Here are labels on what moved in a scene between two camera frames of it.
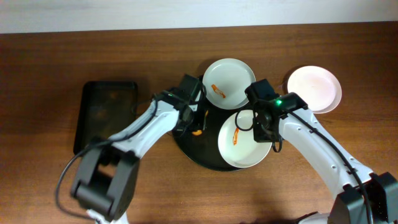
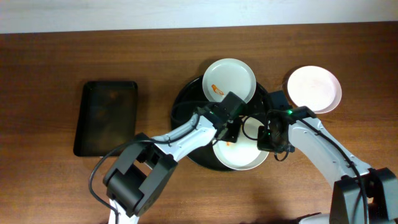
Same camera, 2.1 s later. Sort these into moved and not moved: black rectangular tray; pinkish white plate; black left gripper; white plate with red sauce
Moved: black left gripper
Not moved: white plate with red sauce; pinkish white plate; black rectangular tray
